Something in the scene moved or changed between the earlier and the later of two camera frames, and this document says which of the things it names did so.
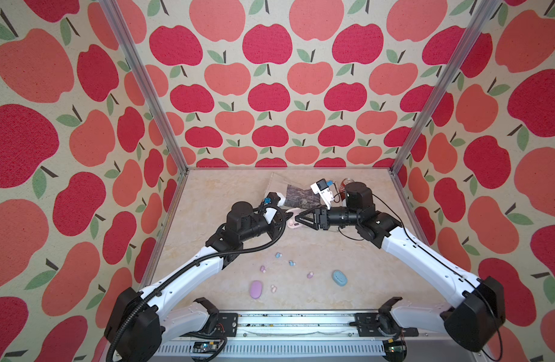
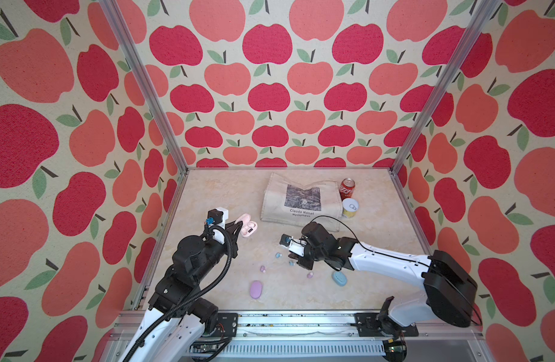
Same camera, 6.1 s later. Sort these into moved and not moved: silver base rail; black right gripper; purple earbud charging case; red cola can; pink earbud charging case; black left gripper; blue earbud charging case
Moved: pink earbud charging case; black right gripper; black left gripper
Not moved: red cola can; blue earbud charging case; purple earbud charging case; silver base rail
